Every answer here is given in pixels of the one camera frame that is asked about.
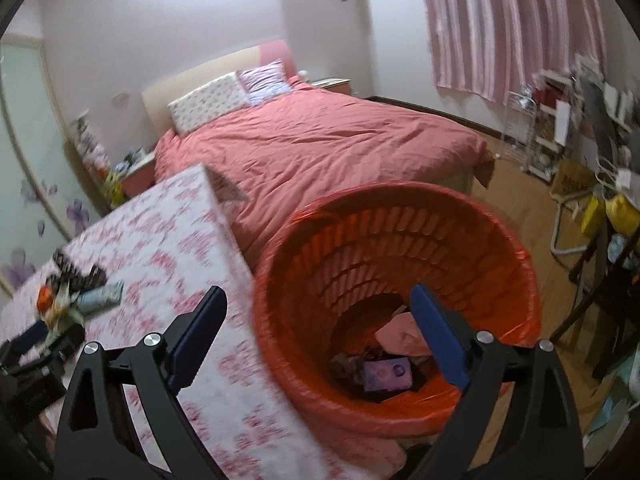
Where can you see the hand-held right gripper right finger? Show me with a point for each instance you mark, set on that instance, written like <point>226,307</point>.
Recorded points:
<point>440,340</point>

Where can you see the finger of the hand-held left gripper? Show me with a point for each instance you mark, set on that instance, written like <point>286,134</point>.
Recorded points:
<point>30,337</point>

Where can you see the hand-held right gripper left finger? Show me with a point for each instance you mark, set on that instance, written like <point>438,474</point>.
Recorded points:
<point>192,345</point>

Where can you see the beige cloth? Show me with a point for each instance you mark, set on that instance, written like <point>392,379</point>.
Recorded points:
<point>400,335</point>

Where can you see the yellow and white wrapper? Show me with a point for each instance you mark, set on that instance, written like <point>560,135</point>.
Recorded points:
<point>65,317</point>

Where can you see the orange snack packet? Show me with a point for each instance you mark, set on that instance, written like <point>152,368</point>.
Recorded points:
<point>45,299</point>

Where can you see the purple rectangular packet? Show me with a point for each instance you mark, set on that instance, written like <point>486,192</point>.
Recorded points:
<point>387,375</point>

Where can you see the black and white patterned scrunchie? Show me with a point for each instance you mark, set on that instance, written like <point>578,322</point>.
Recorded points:
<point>65,267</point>

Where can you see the light blue packet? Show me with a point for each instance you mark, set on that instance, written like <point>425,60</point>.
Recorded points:
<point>100,297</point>

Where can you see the orange plastic lattice basket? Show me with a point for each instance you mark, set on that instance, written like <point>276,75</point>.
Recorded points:
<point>380,255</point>

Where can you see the table with floral cloth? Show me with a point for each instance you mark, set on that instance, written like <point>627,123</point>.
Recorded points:
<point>165,260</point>

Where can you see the nightstand with pink front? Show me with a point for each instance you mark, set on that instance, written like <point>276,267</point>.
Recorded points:
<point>332,84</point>
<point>140,177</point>

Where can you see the frosted floral wardrobe door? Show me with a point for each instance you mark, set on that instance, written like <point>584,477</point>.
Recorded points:
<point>25,160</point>

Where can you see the dark wooden chair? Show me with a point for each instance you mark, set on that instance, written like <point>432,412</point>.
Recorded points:
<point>615,300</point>

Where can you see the white trolley shelf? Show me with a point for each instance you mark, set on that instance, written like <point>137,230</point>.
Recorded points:
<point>542,160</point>

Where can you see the brown paper bag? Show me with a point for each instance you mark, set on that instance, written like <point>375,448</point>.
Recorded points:
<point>572,180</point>

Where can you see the yellow bag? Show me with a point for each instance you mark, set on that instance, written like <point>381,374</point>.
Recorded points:
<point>620,210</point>

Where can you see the bed with red duvet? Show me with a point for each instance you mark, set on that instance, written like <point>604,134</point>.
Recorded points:
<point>325,145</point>

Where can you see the white floral pillow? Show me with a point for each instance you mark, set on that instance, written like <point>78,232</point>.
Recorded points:
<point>210,100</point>

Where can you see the white paper bag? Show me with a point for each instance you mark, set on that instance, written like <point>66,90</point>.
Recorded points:
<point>562,122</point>

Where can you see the beige and pink headboard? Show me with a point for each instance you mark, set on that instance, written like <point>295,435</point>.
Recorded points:
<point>200,72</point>

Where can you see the purple pillow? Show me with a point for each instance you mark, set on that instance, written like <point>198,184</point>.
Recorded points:
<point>267,82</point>

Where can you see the cluttered white desk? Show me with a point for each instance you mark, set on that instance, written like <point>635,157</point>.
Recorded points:
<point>610,105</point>

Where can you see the pink striped curtain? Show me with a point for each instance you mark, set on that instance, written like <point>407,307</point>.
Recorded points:
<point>500,25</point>

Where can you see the white metal tube frame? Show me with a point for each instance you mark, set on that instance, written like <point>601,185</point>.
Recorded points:
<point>556,230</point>

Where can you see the white wall socket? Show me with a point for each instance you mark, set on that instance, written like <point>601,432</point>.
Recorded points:
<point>120,97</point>

